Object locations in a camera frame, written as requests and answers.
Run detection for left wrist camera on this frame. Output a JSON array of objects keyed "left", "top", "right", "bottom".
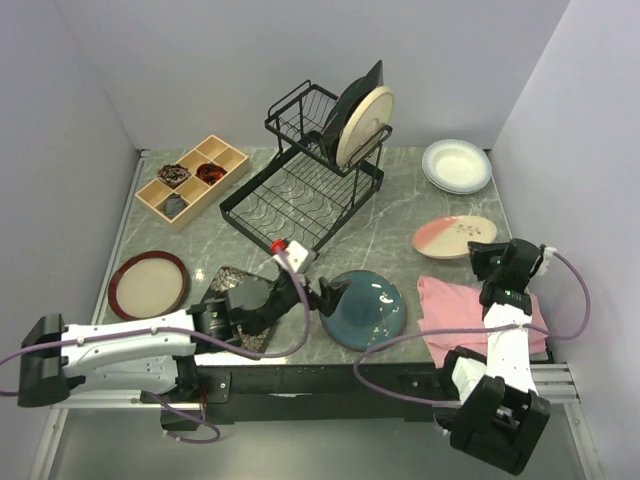
[{"left": 271, "top": 240, "right": 317, "bottom": 274}]

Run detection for black base bar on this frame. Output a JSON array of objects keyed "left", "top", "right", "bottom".
[{"left": 139, "top": 362, "right": 496, "bottom": 434}]

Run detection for white fluted plate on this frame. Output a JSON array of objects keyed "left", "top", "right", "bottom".
[{"left": 424, "top": 171, "right": 491, "bottom": 195}]

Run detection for black wire dish rack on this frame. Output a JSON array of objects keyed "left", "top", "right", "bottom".
[{"left": 220, "top": 80, "right": 392, "bottom": 253}]

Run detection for teal brown rimmed plate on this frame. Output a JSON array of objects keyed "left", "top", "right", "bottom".
[{"left": 319, "top": 270, "right": 407, "bottom": 352}]

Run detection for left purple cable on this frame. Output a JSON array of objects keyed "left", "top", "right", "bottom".
[{"left": 0, "top": 252, "right": 311, "bottom": 444}]

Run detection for black square floral plate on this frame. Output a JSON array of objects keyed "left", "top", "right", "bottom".
[{"left": 200, "top": 266, "right": 275, "bottom": 353}]

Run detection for grey cloth piece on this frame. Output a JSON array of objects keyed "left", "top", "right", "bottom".
[{"left": 163, "top": 193, "right": 188, "bottom": 220}]

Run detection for red black cable bundle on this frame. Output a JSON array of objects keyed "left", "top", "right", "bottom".
[{"left": 195, "top": 163, "right": 227, "bottom": 184}]

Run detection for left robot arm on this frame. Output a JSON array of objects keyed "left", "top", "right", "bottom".
[{"left": 13, "top": 271, "right": 349, "bottom": 408}]

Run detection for brown beaded bundle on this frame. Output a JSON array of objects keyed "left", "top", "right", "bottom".
[{"left": 156, "top": 164, "right": 191, "bottom": 189}]

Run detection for round red rimmed plate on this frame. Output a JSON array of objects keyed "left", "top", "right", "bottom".
[{"left": 108, "top": 250, "right": 190, "bottom": 321}]

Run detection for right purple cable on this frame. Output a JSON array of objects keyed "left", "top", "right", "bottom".
[{"left": 353, "top": 252, "right": 592, "bottom": 409}]

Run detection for pink cloth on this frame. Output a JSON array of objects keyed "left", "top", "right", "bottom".
[{"left": 416, "top": 275, "right": 551, "bottom": 369}]

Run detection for pink and cream plate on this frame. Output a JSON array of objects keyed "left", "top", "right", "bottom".
[{"left": 411, "top": 215, "right": 497, "bottom": 260}]

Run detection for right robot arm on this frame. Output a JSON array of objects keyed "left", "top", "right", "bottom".
[{"left": 438, "top": 239, "right": 551, "bottom": 475}]

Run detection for beige front plate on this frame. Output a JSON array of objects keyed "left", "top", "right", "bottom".
[{"left": 336, "top": 86, "right": 395, "bottom": 168}]

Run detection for purple cable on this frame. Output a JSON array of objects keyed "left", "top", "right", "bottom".
[
  {"left": 353, "top": 252, "right": 592, "bottom": 409},
  {"left": 0, "top": 252, "right": 311, "bottom": 444}
]

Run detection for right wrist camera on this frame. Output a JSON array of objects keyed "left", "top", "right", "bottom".
[{"left": 531, "top": 244, "right": 557, "bottom": 278}]

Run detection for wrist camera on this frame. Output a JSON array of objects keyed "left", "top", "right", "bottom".
[
  {"left": 531, "top": 244, "right": 557, "bottom": 278},
  {"left": 271, "top": 240, "right": 317, "bottom": 274}
]

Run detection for cream round plate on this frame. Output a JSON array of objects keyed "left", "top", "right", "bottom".
[{"left": 421, "top": 139, "right": 492, "bottom": 182}]

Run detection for wooden compartment tray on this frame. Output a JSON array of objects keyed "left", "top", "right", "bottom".
[{"left": 136, "top": 135, "right": 250, "bottom": 232}]

